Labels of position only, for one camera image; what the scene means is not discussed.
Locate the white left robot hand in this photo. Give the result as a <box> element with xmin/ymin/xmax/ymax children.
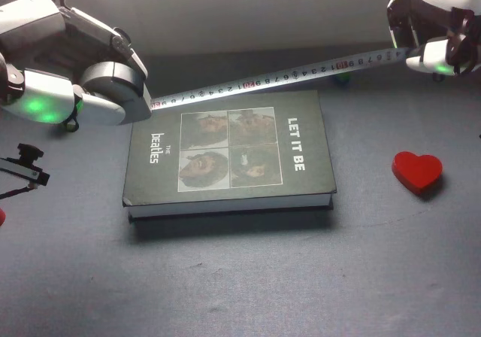
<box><xmin>0</xmin><ymin>0</ymin><xmax>150</xmax><ymax>133</ymax></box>

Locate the grey tape measure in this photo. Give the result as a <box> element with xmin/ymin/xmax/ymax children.
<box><xmin>79</xmin><ymin>46</ymin><xmax>411</xmax><ymax>124</ymax></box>

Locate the black hardcover Beatles book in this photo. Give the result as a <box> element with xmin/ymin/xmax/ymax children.
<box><xmin>122</xmin><ymin>90</ymin><xmax>338</xmax><ymax>223</ymax></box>

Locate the green and blue block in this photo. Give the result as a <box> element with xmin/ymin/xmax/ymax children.
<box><xmin>331</xmin><ymin>71</ymin><xmax>353</xmax><ymax>87</ymax></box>

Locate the red heart block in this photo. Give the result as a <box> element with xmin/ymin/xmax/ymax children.
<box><xmin>391</xmin><ymin>150</ymin><xmax>443</xmax><ymax>197</ymax></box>

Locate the grey table cloth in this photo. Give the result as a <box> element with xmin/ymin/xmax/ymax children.
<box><xmin>0</xmin><ymin>43</ymin><xmax>481</xmax><ymax>337</ymax></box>

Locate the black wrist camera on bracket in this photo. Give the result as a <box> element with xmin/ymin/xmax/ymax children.
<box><xmin>0</xmin><ymin>142</ymin><xmax>51</xmax><ymax>202</ymax></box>

